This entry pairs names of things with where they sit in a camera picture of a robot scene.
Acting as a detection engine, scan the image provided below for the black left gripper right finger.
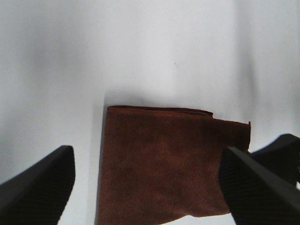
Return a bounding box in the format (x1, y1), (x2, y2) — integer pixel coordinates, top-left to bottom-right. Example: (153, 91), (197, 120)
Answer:
(218, 147), (300, 225)

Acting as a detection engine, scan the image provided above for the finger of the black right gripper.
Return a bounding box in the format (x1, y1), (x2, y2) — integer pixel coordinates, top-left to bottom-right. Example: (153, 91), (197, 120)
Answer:
(249, 134), (300, 186)

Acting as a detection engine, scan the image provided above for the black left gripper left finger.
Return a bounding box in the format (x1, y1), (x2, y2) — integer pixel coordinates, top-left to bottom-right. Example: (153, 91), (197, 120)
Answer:
(0, 145), (75, 225)

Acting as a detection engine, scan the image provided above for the brown towel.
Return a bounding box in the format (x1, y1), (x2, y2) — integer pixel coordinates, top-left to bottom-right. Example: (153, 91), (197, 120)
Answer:
(97, 105), (251, 225)

